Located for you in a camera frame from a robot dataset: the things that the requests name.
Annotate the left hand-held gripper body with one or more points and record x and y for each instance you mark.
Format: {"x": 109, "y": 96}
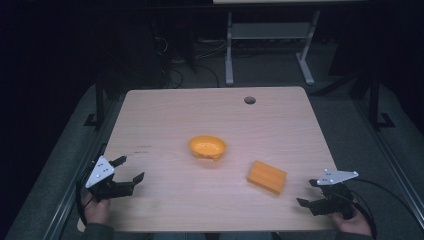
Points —
{"x": 99, "y": 173}

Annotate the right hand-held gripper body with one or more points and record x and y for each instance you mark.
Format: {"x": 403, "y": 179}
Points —
{"x": 335, "y": 191}

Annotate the orange rectangular block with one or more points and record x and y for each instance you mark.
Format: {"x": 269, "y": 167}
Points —
{"x": 266, "y": 177}

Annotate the orange plastic bowl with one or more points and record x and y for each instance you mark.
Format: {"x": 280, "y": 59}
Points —
{"x": 207, "y": 146}

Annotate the person's left hand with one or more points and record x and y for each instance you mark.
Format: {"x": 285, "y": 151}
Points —
{"x": 96, "y": 210}

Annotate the person's right hand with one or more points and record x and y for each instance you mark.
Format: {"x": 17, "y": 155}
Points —
{"x": 355, "y": 224}

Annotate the black metal stand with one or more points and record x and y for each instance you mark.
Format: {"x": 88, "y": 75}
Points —
{"x": 99, "y": 100}
{"x": 375, "y": 100}

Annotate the white metal stand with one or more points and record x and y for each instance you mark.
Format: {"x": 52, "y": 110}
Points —
{"x": 270, "y": 30}

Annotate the aluminium floor rail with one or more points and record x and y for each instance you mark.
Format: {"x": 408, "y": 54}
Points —
{"x": 71, "y": 186}
{"x": 395, "y": 160}

